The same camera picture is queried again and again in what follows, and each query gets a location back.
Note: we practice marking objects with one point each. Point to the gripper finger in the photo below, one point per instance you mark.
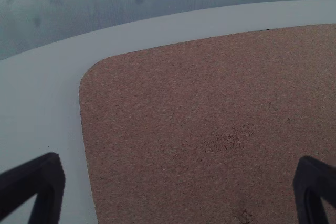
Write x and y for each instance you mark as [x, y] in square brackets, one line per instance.
[50, 182]
[302, 190]

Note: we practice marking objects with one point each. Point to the cork mat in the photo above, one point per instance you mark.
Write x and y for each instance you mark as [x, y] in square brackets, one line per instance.
[197, 129]

